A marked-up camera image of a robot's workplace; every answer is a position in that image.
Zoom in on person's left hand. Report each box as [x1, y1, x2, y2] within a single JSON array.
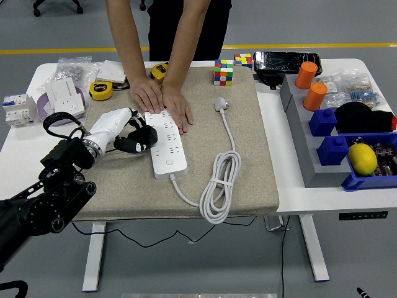
[[161, 83, 194, 135]]

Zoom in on person's right hand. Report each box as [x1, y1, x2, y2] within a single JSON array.
[[129, 74, 165, 114]]

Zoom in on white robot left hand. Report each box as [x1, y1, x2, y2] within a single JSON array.
[[83, 107, 148, 155]]

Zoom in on black plug adapter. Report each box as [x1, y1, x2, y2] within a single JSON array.
[[128, 124, 158, 149]]

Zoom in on white power strip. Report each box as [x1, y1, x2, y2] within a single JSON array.
[[144, 108, 189, 181]]

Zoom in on yellow and black tape measure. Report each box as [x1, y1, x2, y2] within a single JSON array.
[[149, 61, 169, 84]]

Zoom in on large Rubik's cube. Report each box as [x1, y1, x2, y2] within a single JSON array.
[[213, 58, 234, 87]]

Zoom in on beige fabric mat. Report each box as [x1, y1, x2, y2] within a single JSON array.
[[71, 66, 280, 222]]

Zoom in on clear bag of screws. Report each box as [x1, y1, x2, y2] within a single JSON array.
[[55, 55, 103, 91]]

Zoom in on white table leg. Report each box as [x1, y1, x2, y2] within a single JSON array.
[[82, 222, 108, 293], [299, 214, 330, 282]]

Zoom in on purple bowl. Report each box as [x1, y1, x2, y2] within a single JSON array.
[[36, 86, 89, 127]]

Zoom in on black table control panel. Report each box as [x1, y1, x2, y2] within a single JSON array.
[[338, 210, 389, 221]]

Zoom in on person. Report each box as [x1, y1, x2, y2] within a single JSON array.
[[147, 0, 233, 62]]

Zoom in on small Rubik's cube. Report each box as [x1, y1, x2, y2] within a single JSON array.
[[233, 53, 254, 70]]

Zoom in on white circuit breaker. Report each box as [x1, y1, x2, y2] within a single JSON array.
[[2, 94, 37, 128]]

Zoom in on blue plastic bin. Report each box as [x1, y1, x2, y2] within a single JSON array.
[[341, 132, 397, 192]]

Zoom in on black glossy case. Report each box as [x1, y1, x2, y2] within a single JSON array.
[[252, 50, 323, 77]]

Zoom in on orange cylinder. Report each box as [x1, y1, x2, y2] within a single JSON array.
[[294, 61, 319, 90], [303, 81, 329, 112]]

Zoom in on yellow lemon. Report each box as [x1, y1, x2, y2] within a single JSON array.
[[347, 143, 378, 176]]

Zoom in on dark electronic components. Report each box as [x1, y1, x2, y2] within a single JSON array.
[[373, 142, 397, 178]]

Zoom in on grey stepped block holder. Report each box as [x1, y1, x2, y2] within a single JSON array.
[[279, 74, 354, 189]]

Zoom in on blue block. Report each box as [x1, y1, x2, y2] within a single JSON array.
[[316, 135, 350, 167], [308, 107, 338, 137]]

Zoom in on clear bag of small parts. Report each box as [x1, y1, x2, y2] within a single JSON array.
[[316, 76, 351, 109]]

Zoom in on black cloth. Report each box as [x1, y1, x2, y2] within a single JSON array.
[[334, 101, 396, 134]]

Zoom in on clear bag of resistors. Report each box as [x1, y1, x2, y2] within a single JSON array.
[[341, 68, 387, 111]]

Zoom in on white wall socket plate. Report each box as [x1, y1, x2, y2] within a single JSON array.
[[54, 93, 86, 120]]

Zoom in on flat white switch panel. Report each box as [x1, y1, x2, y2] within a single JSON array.
[[95, 60, 128, 84]]

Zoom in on white power cord with plug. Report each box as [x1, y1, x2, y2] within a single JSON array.
[[169, 97, 242, 225]]

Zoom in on white switch panel box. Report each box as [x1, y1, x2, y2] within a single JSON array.
[[45, 76, 78, 109]]

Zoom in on black hanging cable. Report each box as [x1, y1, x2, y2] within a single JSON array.
[[280, 215, 292, 298]]

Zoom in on grey bracket under table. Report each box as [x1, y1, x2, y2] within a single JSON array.
[[263, 215, 291, 232]]

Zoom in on thin black plug cord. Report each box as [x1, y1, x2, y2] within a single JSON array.
[[71, 148, 257, 249]]

